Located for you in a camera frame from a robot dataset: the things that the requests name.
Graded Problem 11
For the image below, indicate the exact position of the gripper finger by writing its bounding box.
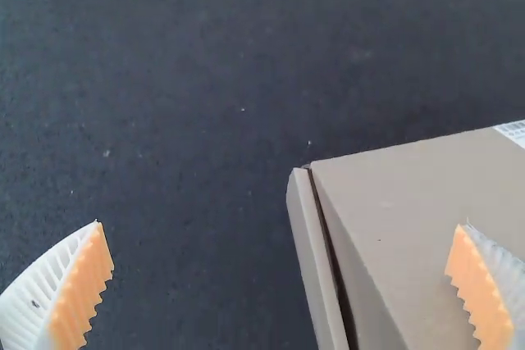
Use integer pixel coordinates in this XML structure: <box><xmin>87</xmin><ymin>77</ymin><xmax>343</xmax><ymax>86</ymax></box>
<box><xmin>0</xmin><ymin>220</ymin><xmax>115</xmax><ymax>350</ymax></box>
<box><xmin>445</xmin><ymin>218</ymin><xmax>525</xmax><ymax>350</ymax></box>

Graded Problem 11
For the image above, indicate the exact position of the cardboard box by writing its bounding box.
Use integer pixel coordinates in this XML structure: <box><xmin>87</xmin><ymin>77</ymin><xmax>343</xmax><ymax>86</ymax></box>
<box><xmin>284</xmin><ymin>118</ymin><xmax>525</xmax><ymax>350</ymax></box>

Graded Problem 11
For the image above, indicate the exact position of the black mat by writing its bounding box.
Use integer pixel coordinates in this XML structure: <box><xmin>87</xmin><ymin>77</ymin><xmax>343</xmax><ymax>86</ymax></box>
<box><xmin>0</xmin><ymin>0</ymin><xmax>525</xmax><ymax>350</ymax></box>

